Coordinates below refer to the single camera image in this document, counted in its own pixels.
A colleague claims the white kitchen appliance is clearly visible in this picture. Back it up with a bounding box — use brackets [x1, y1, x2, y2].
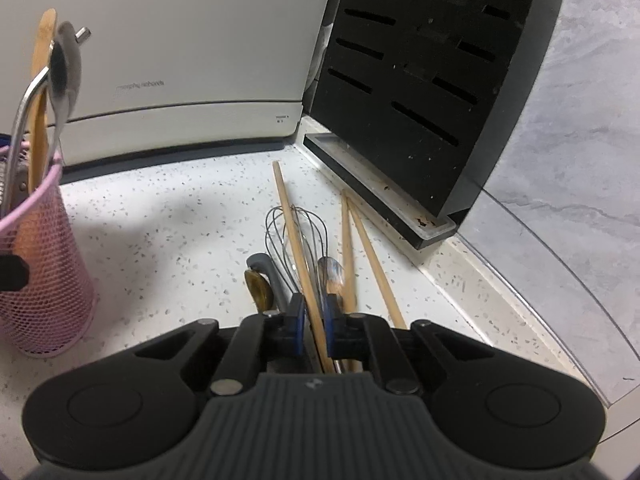
[0, 0, 343, 167]

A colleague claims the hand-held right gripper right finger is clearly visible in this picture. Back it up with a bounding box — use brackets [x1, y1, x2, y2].
[322, 294, 493, 395]

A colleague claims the grey peeler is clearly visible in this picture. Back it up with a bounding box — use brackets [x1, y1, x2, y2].
[244, 254, 301, 315]

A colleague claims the wooden spatula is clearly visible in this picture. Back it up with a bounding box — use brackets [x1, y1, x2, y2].
[25, 8, 59, 196]

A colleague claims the wooden chopstick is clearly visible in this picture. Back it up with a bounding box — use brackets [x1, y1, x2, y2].
[341, 191, 358, 313]
[345, 195, 408, 331]
[272, 161, 337, 375]

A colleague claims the bent metal straw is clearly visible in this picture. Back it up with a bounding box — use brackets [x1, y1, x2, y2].
[0, 26, 92, 213]

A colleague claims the wire whisk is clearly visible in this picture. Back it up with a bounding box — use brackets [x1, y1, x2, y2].
[264, 205, 329, 311]

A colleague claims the black slotted knife block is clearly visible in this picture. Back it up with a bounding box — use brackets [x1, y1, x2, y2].
[303, 0, 571, 250]

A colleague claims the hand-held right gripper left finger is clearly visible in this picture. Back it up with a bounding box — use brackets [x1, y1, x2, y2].
[135, 292, 307, 395]

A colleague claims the pink mesh utensil holder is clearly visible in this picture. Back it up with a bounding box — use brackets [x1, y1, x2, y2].
[0, 145, 97, 358]

